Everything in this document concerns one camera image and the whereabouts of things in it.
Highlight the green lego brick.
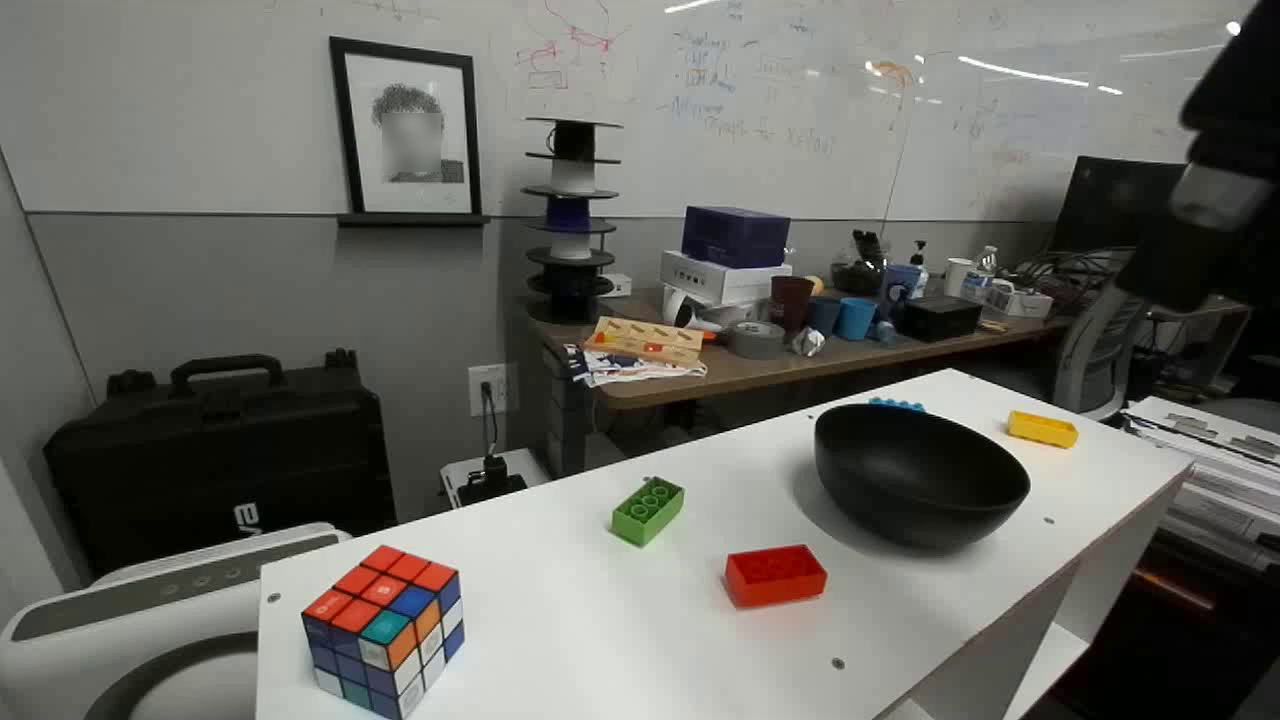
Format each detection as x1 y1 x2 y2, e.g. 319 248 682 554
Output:
607 472 688 552

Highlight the orange lego brick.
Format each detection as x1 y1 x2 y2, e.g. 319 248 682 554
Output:
722 539 831 611

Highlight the yellow lego brick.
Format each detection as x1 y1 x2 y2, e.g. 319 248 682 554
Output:
1005 407 1085 450

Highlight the black bowl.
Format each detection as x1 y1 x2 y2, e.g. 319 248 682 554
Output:
813 398 1036 552

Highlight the white paper booklet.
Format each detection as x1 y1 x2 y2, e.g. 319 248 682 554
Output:
576 344 711 391

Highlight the stack of black spools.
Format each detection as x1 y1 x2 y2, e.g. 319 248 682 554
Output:
519 107 623 327

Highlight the wooden desk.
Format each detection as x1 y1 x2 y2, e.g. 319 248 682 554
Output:
524 298 1073 477

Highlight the white cardboard box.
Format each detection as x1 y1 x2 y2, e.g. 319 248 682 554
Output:
657 248 798 313

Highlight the purple box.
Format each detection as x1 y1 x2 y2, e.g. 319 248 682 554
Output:
682 204 798 271

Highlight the maroon cup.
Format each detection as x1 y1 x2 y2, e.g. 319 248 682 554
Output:
767 271 822 333

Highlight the dark blue plastic cup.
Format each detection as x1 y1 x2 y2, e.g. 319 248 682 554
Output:
805 293 848 336

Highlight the light blue plastic cup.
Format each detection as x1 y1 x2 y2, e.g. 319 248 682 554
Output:
835 293 883 344

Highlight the black flat box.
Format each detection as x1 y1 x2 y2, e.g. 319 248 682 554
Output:
888 293 990 344

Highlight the black framed picture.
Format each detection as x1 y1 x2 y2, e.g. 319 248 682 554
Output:
327 30 490 222

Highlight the rubik's cube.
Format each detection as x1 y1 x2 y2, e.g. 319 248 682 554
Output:
302 539 469 720

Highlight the black hard carrying case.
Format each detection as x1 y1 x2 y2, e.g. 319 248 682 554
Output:
40 348 402 581

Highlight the grey office chair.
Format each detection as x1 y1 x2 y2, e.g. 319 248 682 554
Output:
1053 284 1154 418

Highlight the black monitor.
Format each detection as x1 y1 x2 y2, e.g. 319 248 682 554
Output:
1048 151 1189 260

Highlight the white rounded machine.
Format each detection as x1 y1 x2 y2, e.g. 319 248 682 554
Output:
0 518 353 720

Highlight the white paper stack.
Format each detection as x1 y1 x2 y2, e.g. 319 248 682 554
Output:
1122 391 1280 534

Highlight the grey duct tape roll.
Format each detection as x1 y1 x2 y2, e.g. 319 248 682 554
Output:
722 314 793 361

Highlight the white wall outlet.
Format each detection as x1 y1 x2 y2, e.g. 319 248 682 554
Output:
464 361 514 418

